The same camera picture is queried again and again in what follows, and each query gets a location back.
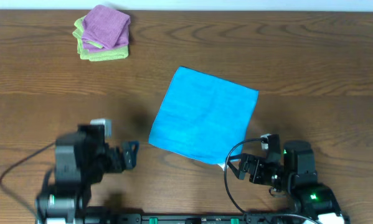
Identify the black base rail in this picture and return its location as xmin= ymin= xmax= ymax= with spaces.
xmin=80 ymin=212 xmax=299 ymax=224

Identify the green folded cloth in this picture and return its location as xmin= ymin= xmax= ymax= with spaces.
xmin=72 ymin=17 xmax=129 ymax=62

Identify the blue microfibre cloth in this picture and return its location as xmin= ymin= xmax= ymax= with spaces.
xmin=149 ymin=67 xmax=259 ymax=166

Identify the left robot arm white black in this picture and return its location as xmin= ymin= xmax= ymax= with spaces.
xmin=35 ymin=124 xmax=139 ymax=223

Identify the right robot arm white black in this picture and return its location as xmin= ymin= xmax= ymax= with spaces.
xmin=225 ymin=134 xmax=351 ymax=224

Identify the purple folded cloth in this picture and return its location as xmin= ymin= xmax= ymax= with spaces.
xmin=81 ymin=5 xmax=131 ymax=52

